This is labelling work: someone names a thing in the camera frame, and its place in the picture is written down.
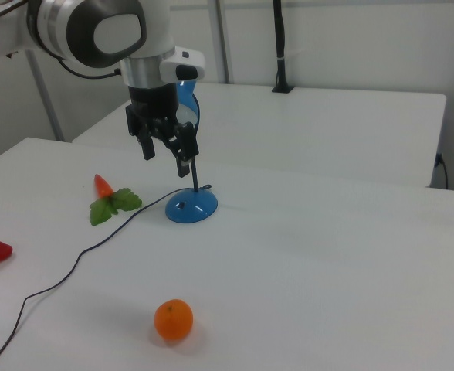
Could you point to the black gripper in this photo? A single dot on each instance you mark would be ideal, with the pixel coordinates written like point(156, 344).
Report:
point(151, 108)

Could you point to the blue desk lamp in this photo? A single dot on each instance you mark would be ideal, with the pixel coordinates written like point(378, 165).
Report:
point(192, 208)

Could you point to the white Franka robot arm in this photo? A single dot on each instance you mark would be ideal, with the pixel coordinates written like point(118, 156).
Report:
point(107, 35)

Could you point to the toy carrot with green leaves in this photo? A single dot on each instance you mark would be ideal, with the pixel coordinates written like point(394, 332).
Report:
point(102, 187)

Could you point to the white side table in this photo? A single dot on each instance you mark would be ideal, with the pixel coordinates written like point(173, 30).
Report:
point(327, 127)

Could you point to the orange toy mandarin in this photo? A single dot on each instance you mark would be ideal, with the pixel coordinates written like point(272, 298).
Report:
point(173, 320)

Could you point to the grey double partition post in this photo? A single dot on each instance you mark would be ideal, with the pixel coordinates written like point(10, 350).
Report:
point(221, 38)

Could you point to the grey single partition post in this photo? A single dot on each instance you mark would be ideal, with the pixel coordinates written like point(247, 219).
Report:
point(45, 96)

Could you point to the black clamped camera pole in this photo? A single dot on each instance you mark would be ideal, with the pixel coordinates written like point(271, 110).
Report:
point(281, 46)

